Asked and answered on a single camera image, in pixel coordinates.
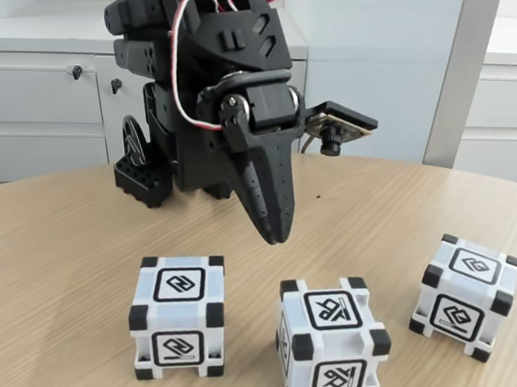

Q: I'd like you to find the white cube interlocked-diamond print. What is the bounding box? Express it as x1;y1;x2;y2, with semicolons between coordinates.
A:
121;248;237;386

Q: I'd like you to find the small camera on black mount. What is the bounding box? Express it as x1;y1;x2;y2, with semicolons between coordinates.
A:
297;95;383;160

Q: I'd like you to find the white cube crossed-letters print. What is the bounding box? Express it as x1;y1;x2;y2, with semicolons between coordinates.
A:
270;269;397;387

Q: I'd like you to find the grey metal frame post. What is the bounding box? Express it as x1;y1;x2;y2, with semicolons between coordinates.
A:
406;0;517;174

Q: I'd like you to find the white drawer cabinet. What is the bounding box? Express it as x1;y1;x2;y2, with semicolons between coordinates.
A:
443;13;517;203

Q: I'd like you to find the black table clamp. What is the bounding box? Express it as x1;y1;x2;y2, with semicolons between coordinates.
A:
109;111;183;212

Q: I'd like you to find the white cabinet with doors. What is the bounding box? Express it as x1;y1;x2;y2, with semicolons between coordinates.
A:
0;0;323;190

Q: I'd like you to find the white cube hexagon print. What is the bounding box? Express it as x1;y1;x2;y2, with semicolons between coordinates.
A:
398;225;517;370

